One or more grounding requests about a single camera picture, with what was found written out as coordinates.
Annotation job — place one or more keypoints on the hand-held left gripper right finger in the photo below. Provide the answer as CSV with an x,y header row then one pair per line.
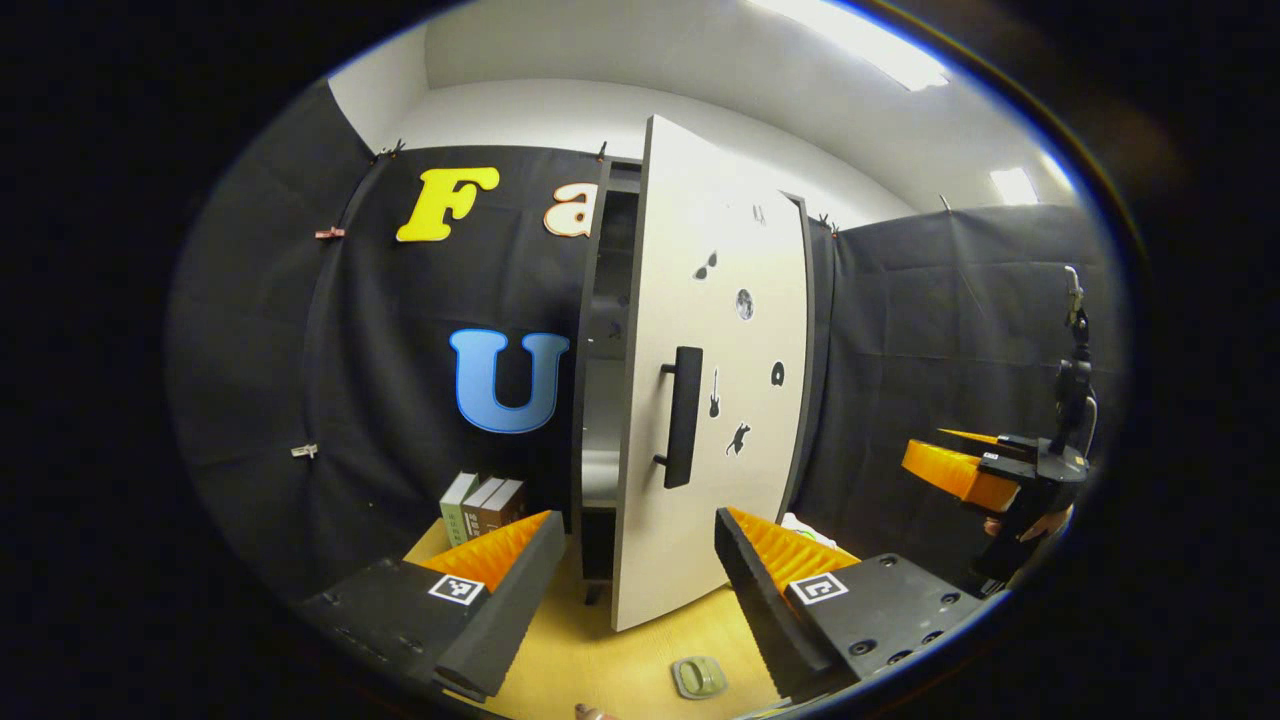
x,y
760,610

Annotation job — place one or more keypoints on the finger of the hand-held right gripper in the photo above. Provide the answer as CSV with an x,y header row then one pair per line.
x,y
955,472
1015,446

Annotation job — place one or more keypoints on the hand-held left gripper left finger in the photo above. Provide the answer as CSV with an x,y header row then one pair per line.
x,y
505,610

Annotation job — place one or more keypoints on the brown book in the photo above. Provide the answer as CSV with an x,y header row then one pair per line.
x,y
480,510
505,505

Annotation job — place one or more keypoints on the small ceiling light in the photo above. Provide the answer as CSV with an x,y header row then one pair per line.
x,y
1015,186

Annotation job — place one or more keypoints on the black backdrop cloth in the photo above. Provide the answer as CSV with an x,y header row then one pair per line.
x,y
380,350

